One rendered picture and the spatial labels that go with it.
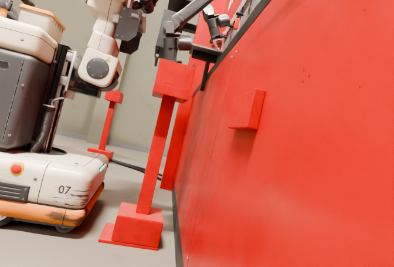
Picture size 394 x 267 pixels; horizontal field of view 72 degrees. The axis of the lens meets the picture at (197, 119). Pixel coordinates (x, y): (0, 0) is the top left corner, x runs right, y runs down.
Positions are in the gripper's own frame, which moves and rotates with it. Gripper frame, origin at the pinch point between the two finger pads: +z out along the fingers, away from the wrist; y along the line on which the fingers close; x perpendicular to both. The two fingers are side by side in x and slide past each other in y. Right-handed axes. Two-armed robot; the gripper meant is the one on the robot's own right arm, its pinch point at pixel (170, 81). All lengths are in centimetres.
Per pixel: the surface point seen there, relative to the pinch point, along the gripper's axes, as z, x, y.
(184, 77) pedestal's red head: -1.1, -5.0, 5.8
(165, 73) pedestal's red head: -2.9, -5.0, -2.9
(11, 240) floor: 59, -15, -61
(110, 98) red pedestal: -9, 191, -51
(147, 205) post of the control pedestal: 55, 1, -12
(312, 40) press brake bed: 8, -93, 9
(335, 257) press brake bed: 28, -105, 3
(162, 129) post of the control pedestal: 21.7, 1.7, -4.5
